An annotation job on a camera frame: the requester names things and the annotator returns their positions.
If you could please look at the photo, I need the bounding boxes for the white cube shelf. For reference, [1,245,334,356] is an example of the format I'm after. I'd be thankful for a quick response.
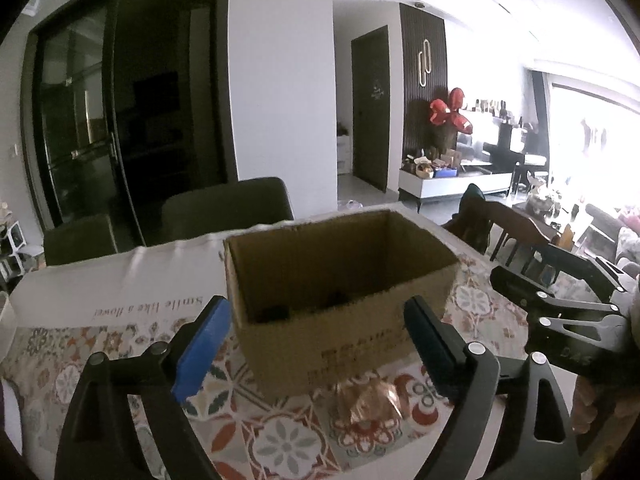
[0,220,27,272]

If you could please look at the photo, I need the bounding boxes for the dark slatted wall panel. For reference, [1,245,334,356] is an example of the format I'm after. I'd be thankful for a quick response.
[399,2,447,196]

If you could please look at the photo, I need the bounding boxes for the grey sofa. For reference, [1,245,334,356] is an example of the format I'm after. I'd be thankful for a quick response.
[585,204,640,277]

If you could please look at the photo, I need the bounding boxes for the dark interior door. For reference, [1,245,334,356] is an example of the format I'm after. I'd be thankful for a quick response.
[351,25,390,193]

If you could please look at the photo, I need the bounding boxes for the loop-shaped wall lamp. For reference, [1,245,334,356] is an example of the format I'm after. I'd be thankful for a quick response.
[416,39,432,88]

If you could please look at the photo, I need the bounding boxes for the floral patterned tablecloth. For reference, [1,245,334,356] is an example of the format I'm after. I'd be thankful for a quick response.
[0,200,601,480]

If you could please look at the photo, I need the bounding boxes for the white low cabinet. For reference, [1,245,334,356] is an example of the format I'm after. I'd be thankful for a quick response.
[398,162,521,213]

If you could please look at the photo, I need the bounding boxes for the wall shelf with bottles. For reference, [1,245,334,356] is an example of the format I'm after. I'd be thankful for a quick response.
[460,99,521,122]

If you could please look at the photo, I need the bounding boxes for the transparent snack wrapper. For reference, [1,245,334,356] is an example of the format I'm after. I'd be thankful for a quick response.
[334,377,403,428]

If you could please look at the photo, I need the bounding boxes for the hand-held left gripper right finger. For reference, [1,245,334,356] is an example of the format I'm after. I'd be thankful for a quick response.
[402,296,583,480]

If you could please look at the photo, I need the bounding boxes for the dark garment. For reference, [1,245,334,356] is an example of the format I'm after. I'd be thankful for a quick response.
[456,184,493,252]

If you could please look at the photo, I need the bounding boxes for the dark green upholstered chair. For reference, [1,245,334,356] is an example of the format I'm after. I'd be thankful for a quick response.
[161,177,295,243]
[44,214,118,266]

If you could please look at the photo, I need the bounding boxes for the brown cardboard box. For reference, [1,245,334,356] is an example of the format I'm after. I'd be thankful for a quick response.
[222,209,461,398]

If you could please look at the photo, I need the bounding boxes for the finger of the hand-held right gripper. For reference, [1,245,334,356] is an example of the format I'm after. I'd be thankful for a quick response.
[490,266,623,331]
[547,242,631,302]

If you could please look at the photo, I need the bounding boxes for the person's right hand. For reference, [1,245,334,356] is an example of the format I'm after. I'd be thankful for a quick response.
[570,377,640,438]

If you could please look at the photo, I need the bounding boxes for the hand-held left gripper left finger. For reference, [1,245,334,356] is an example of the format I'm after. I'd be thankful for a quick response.
[54,295,232,480]

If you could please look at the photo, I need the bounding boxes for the black glass sliding door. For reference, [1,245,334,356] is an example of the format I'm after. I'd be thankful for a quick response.
[25,0,236,246]

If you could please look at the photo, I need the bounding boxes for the red foil balloon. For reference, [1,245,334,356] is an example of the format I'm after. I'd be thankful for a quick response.
[430,87,473,133]

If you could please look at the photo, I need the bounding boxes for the dark wooden chair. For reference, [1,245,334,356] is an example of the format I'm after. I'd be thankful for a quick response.
[442,195,551,281]

